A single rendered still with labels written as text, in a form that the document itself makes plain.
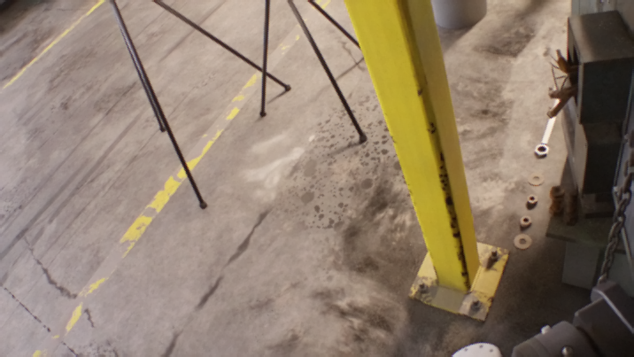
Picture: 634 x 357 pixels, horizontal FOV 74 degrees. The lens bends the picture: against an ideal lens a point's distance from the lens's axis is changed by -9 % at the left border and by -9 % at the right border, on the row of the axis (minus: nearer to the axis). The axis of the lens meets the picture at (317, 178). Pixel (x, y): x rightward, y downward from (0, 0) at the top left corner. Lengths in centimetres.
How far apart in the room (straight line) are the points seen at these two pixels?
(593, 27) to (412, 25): 30
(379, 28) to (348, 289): 92
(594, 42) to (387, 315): 92
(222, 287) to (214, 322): 13
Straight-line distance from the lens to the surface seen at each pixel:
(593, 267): 127
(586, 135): 89
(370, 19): 72
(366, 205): 161
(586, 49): 78
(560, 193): 108
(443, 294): 136
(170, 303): 176
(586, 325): 60
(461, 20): 227
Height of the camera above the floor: 123
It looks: 44 degrees down
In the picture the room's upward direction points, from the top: 29 degrees counter-clockwise
